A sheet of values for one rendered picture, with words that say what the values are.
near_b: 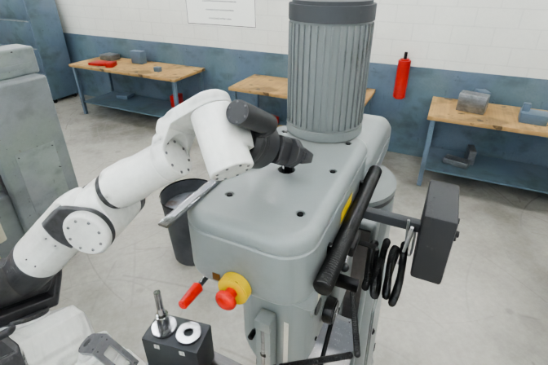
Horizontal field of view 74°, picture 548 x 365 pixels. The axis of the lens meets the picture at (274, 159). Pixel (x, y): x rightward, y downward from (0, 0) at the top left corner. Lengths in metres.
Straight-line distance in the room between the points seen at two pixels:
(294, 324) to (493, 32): 4.33
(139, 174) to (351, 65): 0.52
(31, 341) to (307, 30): 0.80
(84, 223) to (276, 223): 0.30
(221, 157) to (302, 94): 0.43
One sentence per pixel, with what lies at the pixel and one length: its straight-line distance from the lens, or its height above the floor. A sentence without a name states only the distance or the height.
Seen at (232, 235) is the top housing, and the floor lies 1.87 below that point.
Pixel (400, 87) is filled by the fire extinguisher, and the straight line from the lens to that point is 4.87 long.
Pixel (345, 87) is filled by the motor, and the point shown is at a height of 2.03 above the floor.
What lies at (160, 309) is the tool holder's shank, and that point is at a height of 1.21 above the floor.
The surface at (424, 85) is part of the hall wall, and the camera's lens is 4.98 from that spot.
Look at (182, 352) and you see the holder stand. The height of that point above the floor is 1.08.
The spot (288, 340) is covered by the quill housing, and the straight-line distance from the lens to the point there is 0.99.
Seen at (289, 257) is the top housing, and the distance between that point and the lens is 0.61.
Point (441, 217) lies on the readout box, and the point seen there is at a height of 1.73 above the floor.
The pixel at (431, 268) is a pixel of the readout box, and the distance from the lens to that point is 1.08.
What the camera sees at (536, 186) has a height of 0.23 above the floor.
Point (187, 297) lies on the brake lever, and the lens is 0.76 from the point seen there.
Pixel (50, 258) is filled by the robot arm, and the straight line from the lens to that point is 0.75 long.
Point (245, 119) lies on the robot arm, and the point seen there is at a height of 2.10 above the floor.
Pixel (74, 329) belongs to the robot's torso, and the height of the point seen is 1.64.
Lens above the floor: 2.27
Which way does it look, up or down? 28 degrees down
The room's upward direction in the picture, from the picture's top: straight up
